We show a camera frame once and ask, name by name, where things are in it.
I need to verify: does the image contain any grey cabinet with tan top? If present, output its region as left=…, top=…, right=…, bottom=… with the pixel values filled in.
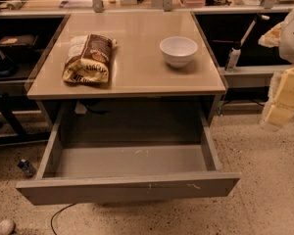
left=27, top=11, right=226, bottom=120

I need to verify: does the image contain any white ceramic bowl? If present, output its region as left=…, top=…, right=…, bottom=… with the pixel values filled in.
left=159, top=36, right=198, bottom=69

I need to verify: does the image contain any brown yellow chip bag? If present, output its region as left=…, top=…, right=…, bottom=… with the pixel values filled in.
left=62, top=34, right=117, bottom=83

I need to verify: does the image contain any black headset on shelf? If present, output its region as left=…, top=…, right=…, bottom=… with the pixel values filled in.
left=0, top=50, right=18, bottom=77

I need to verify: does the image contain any grey top drawer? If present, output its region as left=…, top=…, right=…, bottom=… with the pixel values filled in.
left=17, top=102, right=240, bottom=205

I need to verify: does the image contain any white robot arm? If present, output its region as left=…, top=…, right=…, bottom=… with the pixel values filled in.
left=258, top=8, right=294, bottom=131

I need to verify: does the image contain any black floor cable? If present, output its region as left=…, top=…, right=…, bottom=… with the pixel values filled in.
left=50, top=203, right=77, bottom=235

